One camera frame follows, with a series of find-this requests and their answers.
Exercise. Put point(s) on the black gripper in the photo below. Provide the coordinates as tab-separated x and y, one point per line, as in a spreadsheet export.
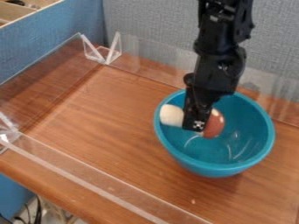
215	78

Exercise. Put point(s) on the brown white toy mushroom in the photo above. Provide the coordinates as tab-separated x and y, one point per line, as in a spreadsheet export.
171	117

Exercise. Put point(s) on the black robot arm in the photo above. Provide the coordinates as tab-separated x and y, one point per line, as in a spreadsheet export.
224	27

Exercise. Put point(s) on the blue plastic bowl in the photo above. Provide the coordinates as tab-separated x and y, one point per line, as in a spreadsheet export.
240	147

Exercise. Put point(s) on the clear acrylic back barrier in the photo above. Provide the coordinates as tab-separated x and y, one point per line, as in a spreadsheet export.
167	63

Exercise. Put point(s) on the clear acrylic barrier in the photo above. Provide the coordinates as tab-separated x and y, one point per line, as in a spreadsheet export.
167	63
35	92
93	195

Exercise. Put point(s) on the clear acrylic left barrier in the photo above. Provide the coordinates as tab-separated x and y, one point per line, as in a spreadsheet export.
35	92

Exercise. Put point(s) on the clear acrylic front barrier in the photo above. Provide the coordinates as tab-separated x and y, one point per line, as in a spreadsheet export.
93	195

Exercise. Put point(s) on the blue partition with wooden shelf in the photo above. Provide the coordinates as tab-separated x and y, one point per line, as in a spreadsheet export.
29	38

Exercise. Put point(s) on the clear acrylic corner bracket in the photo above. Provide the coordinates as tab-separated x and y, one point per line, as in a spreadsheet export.
100	54

